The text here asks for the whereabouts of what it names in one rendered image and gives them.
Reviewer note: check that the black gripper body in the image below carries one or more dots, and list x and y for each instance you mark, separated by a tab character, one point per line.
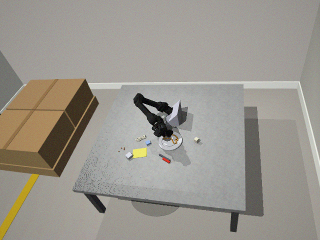
168	133

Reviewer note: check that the yellow flat rectangular sheet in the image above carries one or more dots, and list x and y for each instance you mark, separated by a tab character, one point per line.
138	153

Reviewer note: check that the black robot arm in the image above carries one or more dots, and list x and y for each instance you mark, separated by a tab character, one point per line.
139	101

